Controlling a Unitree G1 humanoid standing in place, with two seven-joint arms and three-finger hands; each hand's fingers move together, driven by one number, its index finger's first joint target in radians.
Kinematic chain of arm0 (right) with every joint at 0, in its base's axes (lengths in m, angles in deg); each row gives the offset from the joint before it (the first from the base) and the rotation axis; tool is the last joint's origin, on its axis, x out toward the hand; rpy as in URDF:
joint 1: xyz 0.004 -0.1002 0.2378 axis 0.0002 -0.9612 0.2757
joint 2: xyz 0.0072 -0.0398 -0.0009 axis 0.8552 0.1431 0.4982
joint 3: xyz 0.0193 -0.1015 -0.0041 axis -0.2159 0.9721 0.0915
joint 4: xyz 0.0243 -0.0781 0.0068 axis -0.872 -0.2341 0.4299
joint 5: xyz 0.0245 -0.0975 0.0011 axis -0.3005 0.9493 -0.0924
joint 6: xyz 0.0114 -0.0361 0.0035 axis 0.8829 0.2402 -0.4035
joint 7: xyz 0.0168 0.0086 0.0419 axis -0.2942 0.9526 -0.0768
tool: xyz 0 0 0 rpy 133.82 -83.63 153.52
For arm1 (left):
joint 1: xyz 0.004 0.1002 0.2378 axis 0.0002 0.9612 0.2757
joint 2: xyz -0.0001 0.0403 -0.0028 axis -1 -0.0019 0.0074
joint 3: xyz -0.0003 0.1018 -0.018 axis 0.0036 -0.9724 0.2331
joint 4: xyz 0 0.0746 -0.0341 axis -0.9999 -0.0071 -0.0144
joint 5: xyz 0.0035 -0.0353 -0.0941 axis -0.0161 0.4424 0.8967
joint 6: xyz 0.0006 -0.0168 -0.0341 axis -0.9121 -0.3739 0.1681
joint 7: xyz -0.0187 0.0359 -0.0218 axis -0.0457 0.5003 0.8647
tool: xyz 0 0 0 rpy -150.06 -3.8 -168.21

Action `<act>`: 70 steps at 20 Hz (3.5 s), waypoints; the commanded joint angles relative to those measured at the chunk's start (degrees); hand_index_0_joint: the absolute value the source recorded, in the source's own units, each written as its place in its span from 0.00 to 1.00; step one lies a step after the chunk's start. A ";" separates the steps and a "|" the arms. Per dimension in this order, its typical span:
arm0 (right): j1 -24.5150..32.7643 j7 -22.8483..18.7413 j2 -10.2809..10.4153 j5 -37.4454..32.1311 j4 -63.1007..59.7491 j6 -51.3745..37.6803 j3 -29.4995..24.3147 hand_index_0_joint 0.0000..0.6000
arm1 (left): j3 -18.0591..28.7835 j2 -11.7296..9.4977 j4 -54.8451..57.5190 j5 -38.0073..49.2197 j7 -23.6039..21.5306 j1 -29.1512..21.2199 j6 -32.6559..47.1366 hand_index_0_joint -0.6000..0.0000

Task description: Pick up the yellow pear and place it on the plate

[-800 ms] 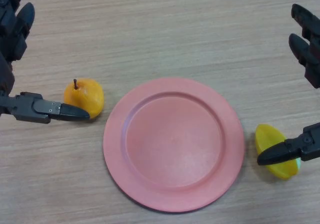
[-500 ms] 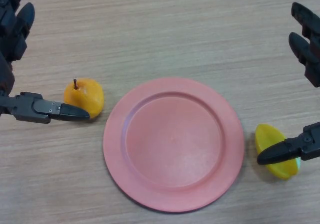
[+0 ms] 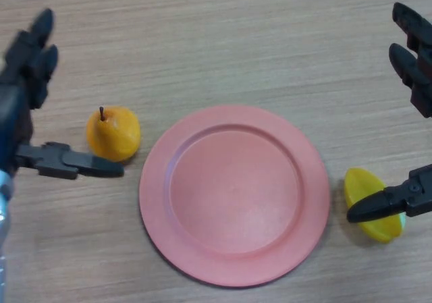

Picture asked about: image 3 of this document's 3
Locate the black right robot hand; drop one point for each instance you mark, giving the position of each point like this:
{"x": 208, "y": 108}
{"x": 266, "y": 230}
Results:
{"x": 418, "y": 195}

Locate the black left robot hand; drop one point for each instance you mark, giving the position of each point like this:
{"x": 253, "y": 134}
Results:
{"x": 13, "y": 114}

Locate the yellow pear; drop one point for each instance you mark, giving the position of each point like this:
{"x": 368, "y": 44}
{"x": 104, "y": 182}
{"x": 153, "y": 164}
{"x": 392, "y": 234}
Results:
{"x": 114, "y": 134}

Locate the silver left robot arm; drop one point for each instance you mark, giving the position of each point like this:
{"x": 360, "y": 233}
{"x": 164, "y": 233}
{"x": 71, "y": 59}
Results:
{"x": 4, "y": 215}

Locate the pink round plate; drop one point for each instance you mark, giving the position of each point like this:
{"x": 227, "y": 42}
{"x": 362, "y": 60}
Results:
{"x": 236, "y": 198}

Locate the yellow starfruit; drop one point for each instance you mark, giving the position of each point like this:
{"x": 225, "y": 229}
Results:
{"x": 364, "y": 185}

